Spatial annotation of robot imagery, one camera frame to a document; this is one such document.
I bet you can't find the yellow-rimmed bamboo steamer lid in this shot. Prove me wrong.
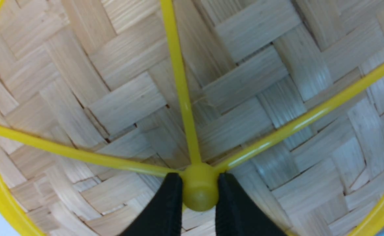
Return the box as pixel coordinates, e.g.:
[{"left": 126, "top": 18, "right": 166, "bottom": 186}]
[{"left": 0, "top": 0, "right": 384, "bottom": 236}]

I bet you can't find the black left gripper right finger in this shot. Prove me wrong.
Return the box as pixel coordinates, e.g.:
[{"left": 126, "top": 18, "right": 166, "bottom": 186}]
[{"left": 215, "top": 173, "right": 286, "bottom": 236}]

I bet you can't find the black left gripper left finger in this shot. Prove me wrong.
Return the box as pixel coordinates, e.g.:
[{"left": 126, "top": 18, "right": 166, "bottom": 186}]
[{"left": 119, "top": 173, "right": 183, "bottom": 236}]

